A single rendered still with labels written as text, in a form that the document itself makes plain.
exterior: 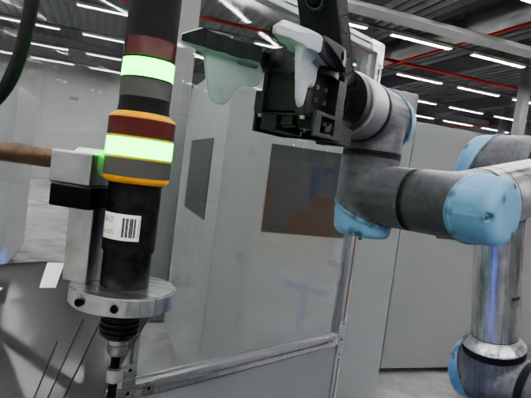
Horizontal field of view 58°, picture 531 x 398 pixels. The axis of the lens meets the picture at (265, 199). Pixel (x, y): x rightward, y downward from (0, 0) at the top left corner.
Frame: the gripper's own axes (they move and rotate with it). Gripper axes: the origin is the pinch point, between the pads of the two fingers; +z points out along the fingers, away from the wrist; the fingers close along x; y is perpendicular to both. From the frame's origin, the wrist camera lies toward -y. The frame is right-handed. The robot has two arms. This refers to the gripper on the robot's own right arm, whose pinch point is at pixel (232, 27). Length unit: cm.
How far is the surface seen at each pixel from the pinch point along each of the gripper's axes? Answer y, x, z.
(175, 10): 1.5, -1.8, 7.6
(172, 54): 4.2, -1.8, 7.4
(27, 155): 12.0, 6.6, 11.8
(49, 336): 28.6, 13.9, 4.3
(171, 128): 9.0, -2.2, 7.2
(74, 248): 17.6, 2.0, 10.5
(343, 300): 54, 47, -129
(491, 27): -374, 245, -1129
